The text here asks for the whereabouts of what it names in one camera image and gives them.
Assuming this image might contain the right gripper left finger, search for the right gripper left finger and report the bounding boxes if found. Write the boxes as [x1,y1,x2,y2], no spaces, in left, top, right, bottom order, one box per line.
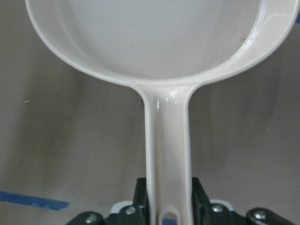
[68,178,150,225]

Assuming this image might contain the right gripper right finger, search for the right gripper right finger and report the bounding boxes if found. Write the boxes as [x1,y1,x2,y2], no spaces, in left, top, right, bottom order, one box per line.
[192,177,293,225]

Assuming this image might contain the white plastic dustpan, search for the white plastic dustpan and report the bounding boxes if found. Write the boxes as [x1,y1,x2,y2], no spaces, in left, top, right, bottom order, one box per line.
[26,0,300,225]

